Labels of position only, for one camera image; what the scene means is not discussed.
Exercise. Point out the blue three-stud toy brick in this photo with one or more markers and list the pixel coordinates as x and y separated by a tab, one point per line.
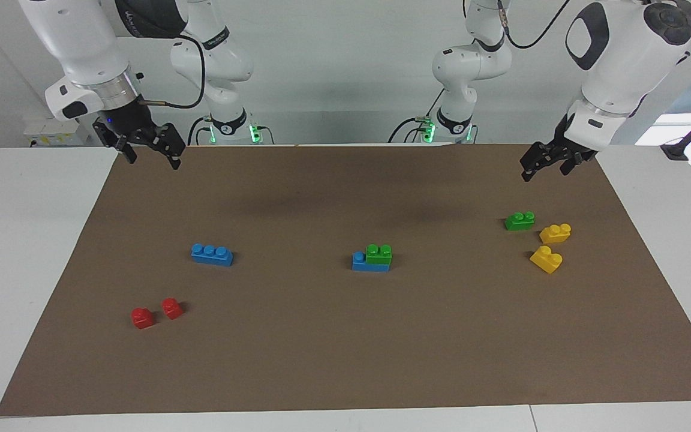
212	255
359	264

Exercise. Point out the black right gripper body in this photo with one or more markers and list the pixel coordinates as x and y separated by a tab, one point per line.
129	123

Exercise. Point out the green two-stud toy brick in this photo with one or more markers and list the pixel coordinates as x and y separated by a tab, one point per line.
379	255
519	222

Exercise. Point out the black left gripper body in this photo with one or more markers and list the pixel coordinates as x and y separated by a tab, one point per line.
552	151

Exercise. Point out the yellow two-stud toy brick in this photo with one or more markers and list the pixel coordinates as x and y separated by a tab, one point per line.
546	260
555	234

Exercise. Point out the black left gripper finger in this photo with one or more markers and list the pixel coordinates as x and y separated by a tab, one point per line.
567	167
528	173

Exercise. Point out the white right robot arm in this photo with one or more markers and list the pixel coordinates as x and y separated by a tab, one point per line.
75	36

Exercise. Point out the red one-stud toy brick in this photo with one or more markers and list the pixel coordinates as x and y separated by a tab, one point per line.
142	319
172	309

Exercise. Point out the white power strip box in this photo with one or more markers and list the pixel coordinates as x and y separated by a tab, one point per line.
42	133

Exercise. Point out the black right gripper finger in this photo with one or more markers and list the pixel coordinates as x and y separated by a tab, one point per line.
174	161
128	155

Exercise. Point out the brown table mat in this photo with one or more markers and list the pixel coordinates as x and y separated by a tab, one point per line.
345	336

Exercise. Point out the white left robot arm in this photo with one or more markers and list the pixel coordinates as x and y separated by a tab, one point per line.
627	60

